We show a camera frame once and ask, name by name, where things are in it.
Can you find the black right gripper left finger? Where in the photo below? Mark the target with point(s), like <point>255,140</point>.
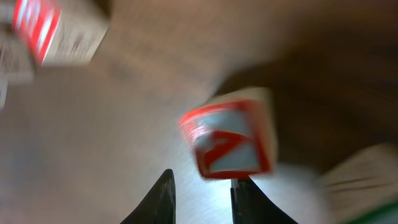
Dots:
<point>159,204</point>

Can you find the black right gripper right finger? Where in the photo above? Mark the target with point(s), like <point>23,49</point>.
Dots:
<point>250,205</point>

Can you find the red A block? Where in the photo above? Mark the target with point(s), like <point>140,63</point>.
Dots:
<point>233,136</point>

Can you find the green V block right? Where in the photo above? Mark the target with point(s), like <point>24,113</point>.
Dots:
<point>363,188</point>

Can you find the red U block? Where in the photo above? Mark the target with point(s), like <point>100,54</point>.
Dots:
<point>60,32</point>

